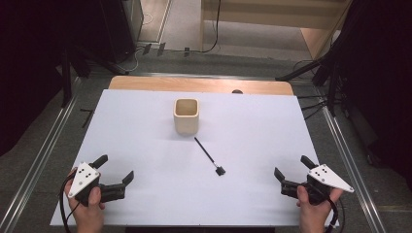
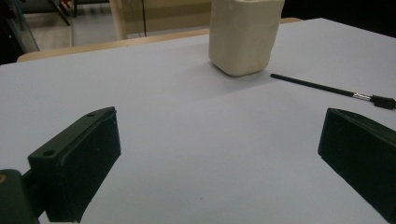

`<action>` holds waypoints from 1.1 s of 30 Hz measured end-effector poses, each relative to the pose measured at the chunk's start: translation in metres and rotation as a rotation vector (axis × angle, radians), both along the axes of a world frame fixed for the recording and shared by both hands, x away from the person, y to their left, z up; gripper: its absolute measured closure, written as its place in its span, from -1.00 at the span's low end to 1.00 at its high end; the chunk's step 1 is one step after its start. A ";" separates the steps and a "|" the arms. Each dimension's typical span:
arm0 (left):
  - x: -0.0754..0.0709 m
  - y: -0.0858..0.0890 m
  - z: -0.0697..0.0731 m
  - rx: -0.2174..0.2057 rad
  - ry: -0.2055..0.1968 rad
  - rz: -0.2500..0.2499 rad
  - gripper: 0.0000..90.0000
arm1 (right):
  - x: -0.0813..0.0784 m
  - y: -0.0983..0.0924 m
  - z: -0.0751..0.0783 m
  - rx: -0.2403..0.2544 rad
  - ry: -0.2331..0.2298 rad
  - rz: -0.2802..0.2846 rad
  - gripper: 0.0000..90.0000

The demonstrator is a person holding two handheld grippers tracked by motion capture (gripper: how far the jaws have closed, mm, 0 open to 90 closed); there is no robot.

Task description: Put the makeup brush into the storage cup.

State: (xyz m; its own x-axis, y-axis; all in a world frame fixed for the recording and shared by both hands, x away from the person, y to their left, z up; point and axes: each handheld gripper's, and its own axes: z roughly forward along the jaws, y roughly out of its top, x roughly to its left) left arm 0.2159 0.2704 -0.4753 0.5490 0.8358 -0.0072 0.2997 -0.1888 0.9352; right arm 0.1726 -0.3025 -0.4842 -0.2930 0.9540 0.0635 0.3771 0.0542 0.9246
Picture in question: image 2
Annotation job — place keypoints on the black pencil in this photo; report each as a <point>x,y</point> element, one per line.
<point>330,89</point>

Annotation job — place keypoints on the cream square container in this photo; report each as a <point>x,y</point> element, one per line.
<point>243,37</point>

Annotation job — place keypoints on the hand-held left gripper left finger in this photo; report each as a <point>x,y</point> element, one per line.
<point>81,155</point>

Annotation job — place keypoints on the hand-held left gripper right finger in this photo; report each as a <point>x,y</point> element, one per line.
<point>358,146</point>

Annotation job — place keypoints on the black metal stand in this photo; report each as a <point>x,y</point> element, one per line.
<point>59,11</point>

